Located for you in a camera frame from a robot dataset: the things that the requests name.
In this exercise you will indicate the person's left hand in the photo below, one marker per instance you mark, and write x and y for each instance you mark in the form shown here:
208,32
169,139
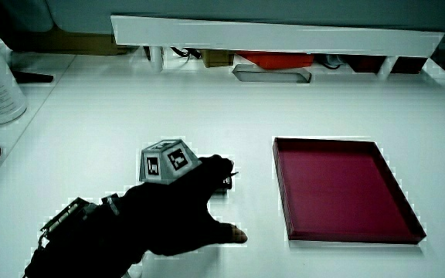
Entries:
176,216

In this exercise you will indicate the black stapler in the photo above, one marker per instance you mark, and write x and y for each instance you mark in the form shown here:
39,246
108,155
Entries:
227,182

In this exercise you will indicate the white desk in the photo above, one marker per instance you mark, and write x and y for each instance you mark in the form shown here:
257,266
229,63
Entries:
168,112

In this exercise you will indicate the white desk shelf riser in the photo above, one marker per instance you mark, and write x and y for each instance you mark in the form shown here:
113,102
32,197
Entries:
253,36

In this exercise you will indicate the olive brown box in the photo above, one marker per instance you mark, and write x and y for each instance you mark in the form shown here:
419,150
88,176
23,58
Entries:
216,58

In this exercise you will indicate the dark red tray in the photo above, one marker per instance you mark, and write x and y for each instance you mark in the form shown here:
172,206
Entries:
338,189

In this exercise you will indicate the grey flat tray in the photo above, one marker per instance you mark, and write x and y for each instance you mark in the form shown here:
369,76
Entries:
269,74

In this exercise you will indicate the orange box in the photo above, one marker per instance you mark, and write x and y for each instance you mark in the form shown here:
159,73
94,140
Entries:
278,60

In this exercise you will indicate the black flat object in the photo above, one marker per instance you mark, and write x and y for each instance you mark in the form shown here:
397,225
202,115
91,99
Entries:
33,77

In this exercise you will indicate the brown cardboard box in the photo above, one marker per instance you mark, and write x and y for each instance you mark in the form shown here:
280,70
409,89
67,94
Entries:
75,42

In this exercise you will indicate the dark red box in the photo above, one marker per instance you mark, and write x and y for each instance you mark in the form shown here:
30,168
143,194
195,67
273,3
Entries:
363,63

